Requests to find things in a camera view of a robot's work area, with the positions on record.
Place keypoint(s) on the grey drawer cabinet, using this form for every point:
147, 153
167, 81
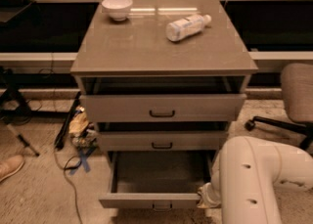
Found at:
135, 57

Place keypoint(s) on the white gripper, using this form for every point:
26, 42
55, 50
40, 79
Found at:
211, 195

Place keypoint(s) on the tan shoe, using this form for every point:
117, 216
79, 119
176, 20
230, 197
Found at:
10, 166

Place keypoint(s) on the black leaning bar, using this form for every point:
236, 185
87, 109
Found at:
59, 141

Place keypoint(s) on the grey top drawer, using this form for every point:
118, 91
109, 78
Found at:
162, 108

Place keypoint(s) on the grey drawer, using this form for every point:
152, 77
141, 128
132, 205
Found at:
161, 140
162, 108
160, 181

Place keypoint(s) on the grey bottom drawer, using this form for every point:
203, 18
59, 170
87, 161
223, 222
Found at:
160, 181

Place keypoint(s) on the grey office chair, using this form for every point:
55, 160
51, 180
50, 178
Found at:
297, 94

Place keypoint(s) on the black tripod stand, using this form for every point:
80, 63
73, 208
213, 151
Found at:
16, 109

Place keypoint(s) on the white ceramic bowl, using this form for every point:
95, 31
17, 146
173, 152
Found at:
118, 10

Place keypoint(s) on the blue tape cross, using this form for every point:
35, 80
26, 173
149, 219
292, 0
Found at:
83, 160

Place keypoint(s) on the grey middle drawer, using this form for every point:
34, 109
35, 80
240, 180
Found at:
161, 140

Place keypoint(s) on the white plastic bottle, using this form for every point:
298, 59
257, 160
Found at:
186, 27

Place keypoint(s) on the snack packages on floor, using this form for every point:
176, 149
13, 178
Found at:
81, 130

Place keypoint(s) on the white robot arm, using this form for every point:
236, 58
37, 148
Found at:
249, 171

